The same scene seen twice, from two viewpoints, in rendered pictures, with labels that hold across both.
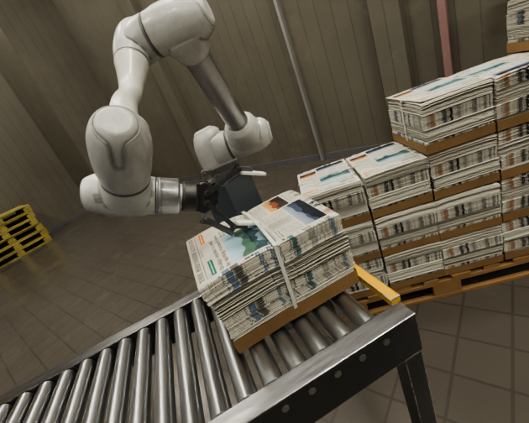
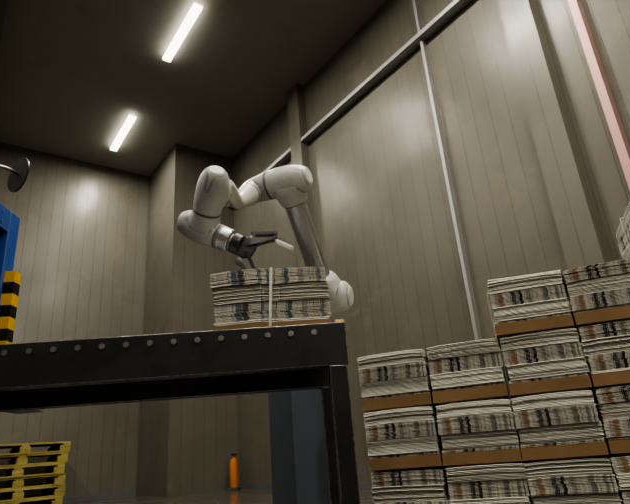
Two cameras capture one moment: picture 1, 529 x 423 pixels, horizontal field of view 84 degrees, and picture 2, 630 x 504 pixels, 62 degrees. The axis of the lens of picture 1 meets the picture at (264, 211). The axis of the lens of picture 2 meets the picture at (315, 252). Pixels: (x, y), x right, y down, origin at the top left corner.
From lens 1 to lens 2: 1.38 m
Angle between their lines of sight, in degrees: 44
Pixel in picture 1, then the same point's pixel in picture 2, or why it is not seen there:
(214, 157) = not seen: hidden behind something
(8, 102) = (131, 322)
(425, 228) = (500, 436)
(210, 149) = not seen: hidden behind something
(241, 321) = (226, 313)
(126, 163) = (210, 188)
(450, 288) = not seen: outside the picture
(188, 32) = (289, 182)
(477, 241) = (576, 476)
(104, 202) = (188, 220)
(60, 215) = (91, 483)
